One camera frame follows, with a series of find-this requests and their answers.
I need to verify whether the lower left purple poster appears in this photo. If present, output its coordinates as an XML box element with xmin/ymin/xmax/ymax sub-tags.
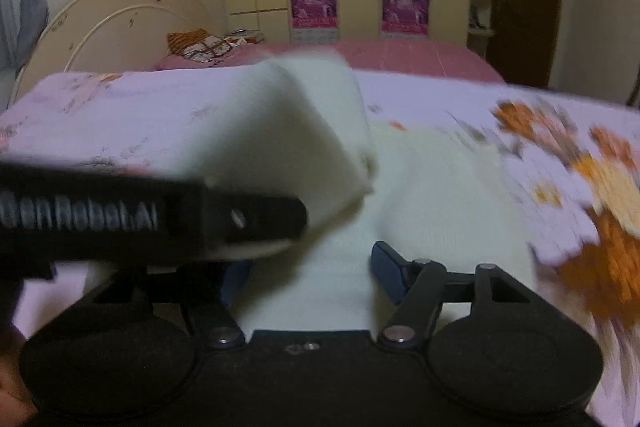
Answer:
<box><xmin>291</xmin><ymin>0</ymin><xmax>337</xmax><ymax>29</ymax></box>

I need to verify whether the pink bed cover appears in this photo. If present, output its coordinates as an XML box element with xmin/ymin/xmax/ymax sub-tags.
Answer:
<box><xmin>156</xmin><ymin>37</ymin><xmax>507</xmax><ymax>84</ymax></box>

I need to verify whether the lower right purple poster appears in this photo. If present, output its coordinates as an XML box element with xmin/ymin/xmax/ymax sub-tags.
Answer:
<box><xmin>381</xmin><ymin>0</ymin><xmax>430</xmax><ymax>36</ymax></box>

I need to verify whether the cream arched headboard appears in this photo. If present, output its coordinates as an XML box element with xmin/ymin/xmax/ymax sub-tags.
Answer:
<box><xmin>10</xmin><ymin>0</ymin><xmax>216</xmax><ymax>103</ymax></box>

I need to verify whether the purple poster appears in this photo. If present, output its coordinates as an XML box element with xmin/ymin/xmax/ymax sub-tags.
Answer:
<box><xmin>291</xmin><ymin>0</ymin><xmax>337</xmax><ymax>29</ymax></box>
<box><xmin>381</xmin><ymin>0</ymin><xmax>430</xmax><ymax>36</ymax></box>

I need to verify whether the lilac floral bed sheet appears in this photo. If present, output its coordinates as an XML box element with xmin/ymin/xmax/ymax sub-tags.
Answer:
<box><xmin>1</xmin><ymin>66</ymin><xmax>639</xmax><ymax>426</ymax></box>

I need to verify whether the orange patterned pillow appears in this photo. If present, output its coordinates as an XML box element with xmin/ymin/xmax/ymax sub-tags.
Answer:
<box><xmin>166</xmin><ymin>28</ymin><xmax>236</xmax><ymax>64</ymax></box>

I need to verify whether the pale green cloth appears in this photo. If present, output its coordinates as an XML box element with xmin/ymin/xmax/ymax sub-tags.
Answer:
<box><xmin>171</xmin><ymin>53</ymin><xmax>535</xmax><ymax>332</ymax></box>

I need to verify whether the left hand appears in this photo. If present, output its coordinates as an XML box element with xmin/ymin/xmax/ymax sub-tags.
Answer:
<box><xmin>0</xmin><ymin>324</ymin><xmax>36</xmax><ymax>427</ymax></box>

